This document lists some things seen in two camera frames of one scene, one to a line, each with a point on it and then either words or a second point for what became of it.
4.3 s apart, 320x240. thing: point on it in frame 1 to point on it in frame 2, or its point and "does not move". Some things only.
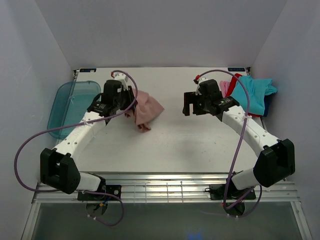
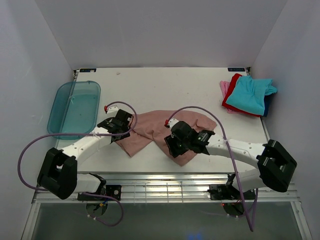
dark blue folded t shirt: [266, 100] does not move
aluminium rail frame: [170, 188] does not move
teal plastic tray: [68, 102] does not move
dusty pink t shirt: [146, 109] to [152, 126]
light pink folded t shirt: [224, 85] does not move
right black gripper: [188, 99] to [174, 151]
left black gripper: [128, 92] to [126, 135]
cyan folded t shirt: [258, 89] does not move
